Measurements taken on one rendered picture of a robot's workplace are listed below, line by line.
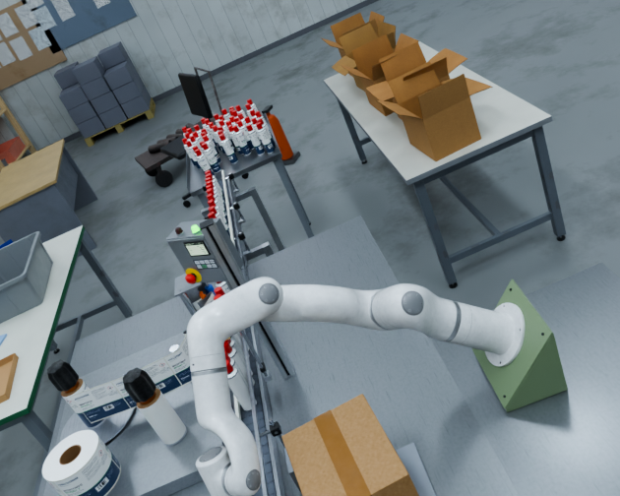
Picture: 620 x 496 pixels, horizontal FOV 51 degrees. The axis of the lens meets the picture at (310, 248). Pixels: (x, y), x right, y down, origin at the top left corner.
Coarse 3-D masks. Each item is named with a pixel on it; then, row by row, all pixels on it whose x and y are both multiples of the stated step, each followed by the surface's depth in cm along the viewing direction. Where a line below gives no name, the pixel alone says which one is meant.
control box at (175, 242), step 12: (168, 240) 209; (180, 240) 206; (192, 240) 204; (204, 240) 202; (228, 240) 210; (180, 252) 210; (180, 264) 214; (192, 264) 211; (240, 264) 215; (204, 276) 213; (216, 276) 210
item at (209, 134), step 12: (240, 108) 446; (252, 108) 440; (204, 120) 447; (216, 120) 449; (228, 120) 425; (240, 120) 415; (264, 120) 419; (192, 132) 446; (204, 132) 425; (216, 132) 428; (228, 132) 427; (192, 144) 428; (216, 144) 454; (252, 144) 422; (192, 156) 426; (216, 156) 423
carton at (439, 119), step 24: (408, 72) 352; (432, 72) 353; (408, 96) 352; (432, 96) 317; (456, 96) 322; (408, 120) 346; (432, 120) 324; (456, 120) 328; (432, 144) 330; (456, 144) 334
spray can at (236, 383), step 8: (232, 368) 211; (232, 376) 210; (240, 376) 213; (232, 384) 212; (240, 384) 213; (240, 392) 214; (248, 392) 216; (240, 400) 215; (248, 400) 216; (248, 408) 217
